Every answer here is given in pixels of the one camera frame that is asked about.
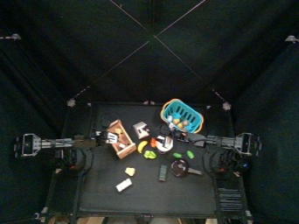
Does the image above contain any yellow toy squash half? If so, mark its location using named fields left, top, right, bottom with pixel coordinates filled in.
left=124, top=166, right=136, bottom=178

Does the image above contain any wooden crate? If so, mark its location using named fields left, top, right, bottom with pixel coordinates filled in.
left=105, top=119, right=137, bottom=160

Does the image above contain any grey white toy toaster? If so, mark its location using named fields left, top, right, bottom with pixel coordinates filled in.
left=132, top=121, right=152, bottom=140

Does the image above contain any yellow-green toy lettuce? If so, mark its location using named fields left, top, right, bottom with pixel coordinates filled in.
left=143, top=150, right=159, bottom=160

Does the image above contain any yellow toy banana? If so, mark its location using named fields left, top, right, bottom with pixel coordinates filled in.
left=136, top=140, right=150, bottom=154

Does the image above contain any teal basket with orange rim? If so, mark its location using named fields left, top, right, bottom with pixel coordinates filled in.
left=160, top=98, right=204, bottom=135

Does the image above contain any dark purple toy frying pan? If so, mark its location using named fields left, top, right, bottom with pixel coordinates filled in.
left=170, top=158, right=204, bottom=179

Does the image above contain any grey-green rectangular block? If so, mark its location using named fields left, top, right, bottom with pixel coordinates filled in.
left=158, top=164, right=168, bottom=182

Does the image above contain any white rectangular toy block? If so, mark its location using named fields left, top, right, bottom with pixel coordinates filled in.
left=115, top=178, right=135, bottom=193

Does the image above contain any white label sticker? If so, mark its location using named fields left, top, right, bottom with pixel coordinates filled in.
left=218, top=187, right=246, bottom=212

